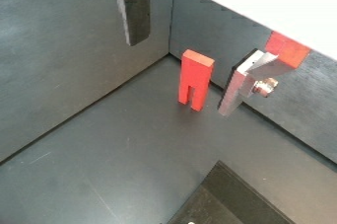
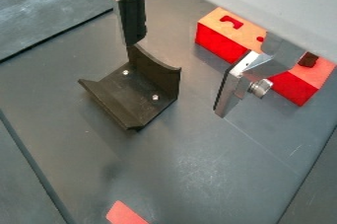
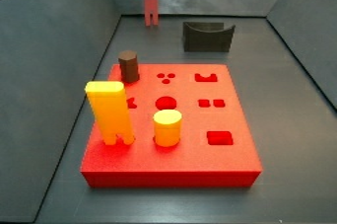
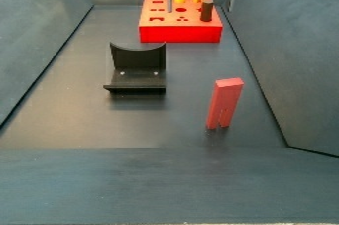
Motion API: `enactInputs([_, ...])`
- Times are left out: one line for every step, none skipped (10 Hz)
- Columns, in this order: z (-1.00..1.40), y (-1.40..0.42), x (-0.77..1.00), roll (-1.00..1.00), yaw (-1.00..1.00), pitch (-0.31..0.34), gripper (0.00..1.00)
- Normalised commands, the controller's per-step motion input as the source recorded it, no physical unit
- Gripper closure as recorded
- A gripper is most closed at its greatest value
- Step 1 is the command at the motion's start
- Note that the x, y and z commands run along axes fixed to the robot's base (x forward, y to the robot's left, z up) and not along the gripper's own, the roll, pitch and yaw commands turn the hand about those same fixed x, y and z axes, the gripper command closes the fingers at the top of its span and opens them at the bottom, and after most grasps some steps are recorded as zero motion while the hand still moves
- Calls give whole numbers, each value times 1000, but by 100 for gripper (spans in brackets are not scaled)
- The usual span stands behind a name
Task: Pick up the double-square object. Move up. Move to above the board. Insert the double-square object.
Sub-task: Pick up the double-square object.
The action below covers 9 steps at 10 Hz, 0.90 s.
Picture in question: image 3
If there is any red double-square peg block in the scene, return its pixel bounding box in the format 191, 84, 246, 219
143, 0, 159, 27

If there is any red foam shape board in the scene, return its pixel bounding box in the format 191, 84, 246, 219
79, 64, 262, 187

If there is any yellow cylinder peg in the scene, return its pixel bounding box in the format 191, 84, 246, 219
153, 110, 181, 147

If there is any yellow two-legged tall block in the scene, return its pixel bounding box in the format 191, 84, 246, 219
83, 81, 134, 145

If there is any brown octagonal peg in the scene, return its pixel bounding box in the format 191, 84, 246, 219
118, 50, 139, 83

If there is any dark grey curved block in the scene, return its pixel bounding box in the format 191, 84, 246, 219
182, 22, 235, 52

